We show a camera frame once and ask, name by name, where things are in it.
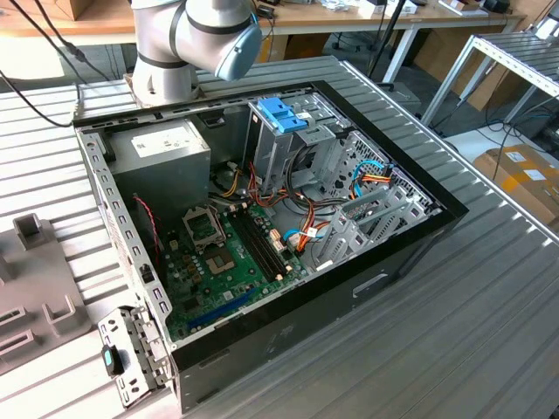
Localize grey metal disk bay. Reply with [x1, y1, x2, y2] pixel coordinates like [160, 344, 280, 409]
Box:
[312, 187, 442, 274]

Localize installed blue disk carrier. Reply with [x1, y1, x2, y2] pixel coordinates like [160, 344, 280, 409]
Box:
[257, 98, 310, 135]

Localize black RAM slot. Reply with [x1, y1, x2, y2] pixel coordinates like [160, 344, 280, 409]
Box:
[227, 209, 284, 283]
[238, 205, 293, 277]

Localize grey metal drive cage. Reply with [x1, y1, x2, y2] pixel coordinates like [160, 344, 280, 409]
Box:
[244, 93, 353, 196]

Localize CPU socket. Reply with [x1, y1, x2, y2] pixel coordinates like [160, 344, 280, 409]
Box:
[204, 244, 240, 278]

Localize metal socket cover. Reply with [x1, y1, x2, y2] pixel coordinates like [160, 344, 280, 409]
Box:
[181, 204, 229, 257]

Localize green motherboard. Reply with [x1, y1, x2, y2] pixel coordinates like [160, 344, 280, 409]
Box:
[163, 203, 309, 344]

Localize blue expansion slot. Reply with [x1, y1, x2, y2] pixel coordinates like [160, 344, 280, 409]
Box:
[186, 285, 258, 332]

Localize grey power supply unit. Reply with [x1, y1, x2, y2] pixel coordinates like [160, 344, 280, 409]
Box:
[107, 118, 213, 219]

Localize black PC case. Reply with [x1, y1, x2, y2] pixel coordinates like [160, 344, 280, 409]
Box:
[72, 79, 471, 415]

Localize wooden desk white legs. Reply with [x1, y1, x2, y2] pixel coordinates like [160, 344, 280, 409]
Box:
[0, 0, 528, 86]

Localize black tripod stand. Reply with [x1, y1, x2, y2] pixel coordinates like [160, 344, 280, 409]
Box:
[366, 0, 410, 86]

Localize black teal latch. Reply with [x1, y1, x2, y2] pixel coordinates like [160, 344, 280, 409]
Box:
[100, 344, 132, 379]

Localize cardboard box yellow tape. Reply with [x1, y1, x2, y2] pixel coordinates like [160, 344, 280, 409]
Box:
[473, 143, 559, 228]

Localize large brown cardboard box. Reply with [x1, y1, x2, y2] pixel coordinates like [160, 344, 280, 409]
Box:
[412, 28, 521, 113]

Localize grey parts rack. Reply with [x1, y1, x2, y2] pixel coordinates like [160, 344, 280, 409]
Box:
[0, 212, 93, 375]

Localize metal slat table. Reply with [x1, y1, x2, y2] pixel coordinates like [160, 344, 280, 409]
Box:
[421, 32, 559, 127]

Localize red orange wire bundle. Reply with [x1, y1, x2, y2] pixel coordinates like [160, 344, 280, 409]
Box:
[246, 161, 333, 258]

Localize blue data wire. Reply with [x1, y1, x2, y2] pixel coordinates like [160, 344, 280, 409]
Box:
[349, 159, 392, 201]
[282, 229, 327, 252]

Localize black cable bundle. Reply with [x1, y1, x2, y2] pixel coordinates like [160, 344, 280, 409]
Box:
[283, 143, 353, 215]

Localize yellow orange wire white plug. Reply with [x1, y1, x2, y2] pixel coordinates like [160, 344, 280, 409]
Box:
[222, 161, 244, 197]

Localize orange yellow wire black plug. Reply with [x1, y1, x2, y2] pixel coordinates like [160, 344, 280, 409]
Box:
[360, 163, 397, 189]

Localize red black twisted wire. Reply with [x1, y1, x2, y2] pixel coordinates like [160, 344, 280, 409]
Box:
[132, 195, 164, 264]

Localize grey metal rear bracket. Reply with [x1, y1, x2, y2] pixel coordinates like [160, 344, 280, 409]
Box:
[98, 305, 176, 409]

